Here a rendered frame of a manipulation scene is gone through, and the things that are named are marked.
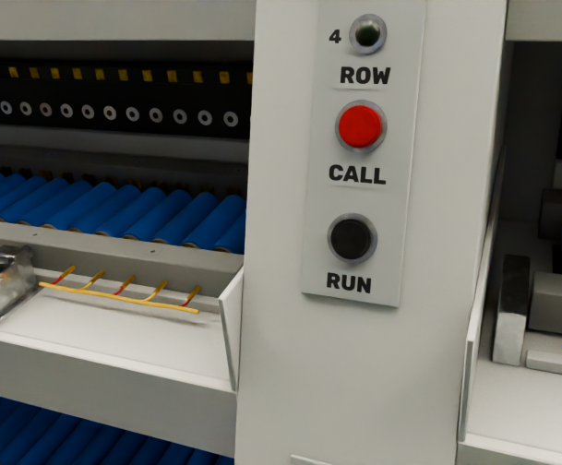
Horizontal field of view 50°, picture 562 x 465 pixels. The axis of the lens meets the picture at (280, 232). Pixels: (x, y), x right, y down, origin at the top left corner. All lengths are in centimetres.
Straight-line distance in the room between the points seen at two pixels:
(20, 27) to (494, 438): 29
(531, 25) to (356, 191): 9
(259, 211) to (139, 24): 11
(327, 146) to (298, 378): 10
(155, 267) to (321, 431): 13
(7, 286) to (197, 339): 12
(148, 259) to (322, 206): 13
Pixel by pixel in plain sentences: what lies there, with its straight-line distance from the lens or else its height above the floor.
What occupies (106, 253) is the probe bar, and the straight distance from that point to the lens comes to 35.
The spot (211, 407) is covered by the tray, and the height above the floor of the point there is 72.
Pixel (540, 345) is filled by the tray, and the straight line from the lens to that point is 31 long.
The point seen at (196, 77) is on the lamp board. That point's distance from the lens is 44.
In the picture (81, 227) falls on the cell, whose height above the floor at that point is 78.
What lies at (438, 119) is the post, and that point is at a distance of 23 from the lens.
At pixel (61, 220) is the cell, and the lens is 42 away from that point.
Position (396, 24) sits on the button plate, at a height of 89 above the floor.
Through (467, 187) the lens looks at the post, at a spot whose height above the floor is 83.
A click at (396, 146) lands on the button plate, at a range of 23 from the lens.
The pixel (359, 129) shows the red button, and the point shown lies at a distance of 23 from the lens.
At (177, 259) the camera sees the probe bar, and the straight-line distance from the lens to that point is 33.
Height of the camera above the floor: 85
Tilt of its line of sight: 9 degrees down
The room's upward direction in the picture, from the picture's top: 3 degrees clockwise
